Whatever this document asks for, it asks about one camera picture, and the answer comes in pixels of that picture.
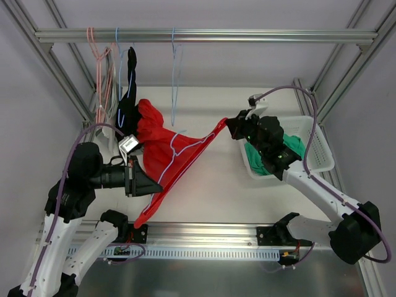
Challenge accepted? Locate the red tank top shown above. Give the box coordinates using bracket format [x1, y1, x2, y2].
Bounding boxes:
[134, 99, 226, 228]

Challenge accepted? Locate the blue hanger with red top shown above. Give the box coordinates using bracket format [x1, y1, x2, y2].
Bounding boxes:
[142, 126, 223, 215]

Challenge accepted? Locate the green tank top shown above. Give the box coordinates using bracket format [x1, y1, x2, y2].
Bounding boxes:
[244, 134, 306, 180]

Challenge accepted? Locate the blue wire hanger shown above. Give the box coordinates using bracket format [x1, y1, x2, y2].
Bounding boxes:
[171, 27, 183, 126]

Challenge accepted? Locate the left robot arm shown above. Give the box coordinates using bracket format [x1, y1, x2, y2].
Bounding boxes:
[8, 142, 163, 296]

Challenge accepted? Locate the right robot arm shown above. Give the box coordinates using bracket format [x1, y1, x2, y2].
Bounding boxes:
[225, 110, 381, 264]

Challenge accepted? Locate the white tank top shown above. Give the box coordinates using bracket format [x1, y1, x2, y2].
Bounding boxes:
[95, 46, 118, 156]

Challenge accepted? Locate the black tank top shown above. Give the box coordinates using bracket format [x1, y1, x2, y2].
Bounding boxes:
[116, 47, 142, 136]

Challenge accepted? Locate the blue hanger with black top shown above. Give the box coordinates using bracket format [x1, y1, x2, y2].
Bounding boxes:
[114, 27, 139, 127]

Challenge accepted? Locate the white plastic basket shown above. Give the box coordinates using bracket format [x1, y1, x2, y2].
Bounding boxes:
[238, 116, 335, 180]

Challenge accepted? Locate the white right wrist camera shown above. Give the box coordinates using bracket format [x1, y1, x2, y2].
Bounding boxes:
[245, 93, 269, 119]

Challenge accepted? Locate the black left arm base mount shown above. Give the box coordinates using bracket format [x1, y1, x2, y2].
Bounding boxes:
[126, 223, 149, 244]

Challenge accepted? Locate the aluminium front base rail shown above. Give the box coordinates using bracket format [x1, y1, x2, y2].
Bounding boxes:
[35, 221, 338, 247]

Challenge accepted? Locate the white slotted cable duct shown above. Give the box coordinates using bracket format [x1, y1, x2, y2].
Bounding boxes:
[66, 246, 282, 261]

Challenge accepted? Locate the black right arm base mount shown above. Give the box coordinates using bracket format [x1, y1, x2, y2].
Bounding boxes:
[256, 226, 281, 246]

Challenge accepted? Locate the pink wire hanger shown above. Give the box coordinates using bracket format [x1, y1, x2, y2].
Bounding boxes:
[86, 27, 115, 123]

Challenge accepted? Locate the aluminium frame top rail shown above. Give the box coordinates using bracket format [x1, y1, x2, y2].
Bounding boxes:
[35, 28, 379, 45]

